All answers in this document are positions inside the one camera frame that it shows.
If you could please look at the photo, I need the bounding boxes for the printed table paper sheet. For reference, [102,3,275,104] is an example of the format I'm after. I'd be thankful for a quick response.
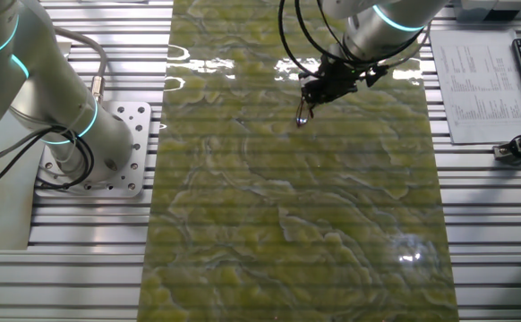
[429,29,521,145]

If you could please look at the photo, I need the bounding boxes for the red frame glasses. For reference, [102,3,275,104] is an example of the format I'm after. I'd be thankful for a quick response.
[295,96,315,128]

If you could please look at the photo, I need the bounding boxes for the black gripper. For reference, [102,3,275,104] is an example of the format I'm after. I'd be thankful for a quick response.
[299,60,363,107]

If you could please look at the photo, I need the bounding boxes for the green marble pattern mat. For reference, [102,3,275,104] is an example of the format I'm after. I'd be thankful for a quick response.
[137,0,461,322]

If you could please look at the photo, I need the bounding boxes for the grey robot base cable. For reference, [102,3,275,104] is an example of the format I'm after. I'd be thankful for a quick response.
[53,26,109,105]

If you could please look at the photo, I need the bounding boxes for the grey black device box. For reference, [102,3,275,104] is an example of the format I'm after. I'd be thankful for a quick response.
[455,0,521,23]

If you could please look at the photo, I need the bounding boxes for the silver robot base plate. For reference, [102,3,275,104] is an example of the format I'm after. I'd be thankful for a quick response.
[34,100,153,199]

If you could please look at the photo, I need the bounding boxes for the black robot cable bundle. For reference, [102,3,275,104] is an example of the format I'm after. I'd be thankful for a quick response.
[278,0,431,89]
[0,124,96,193]

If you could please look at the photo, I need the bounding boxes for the camera stand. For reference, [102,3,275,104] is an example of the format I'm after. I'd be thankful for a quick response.
[492,129,521,163]

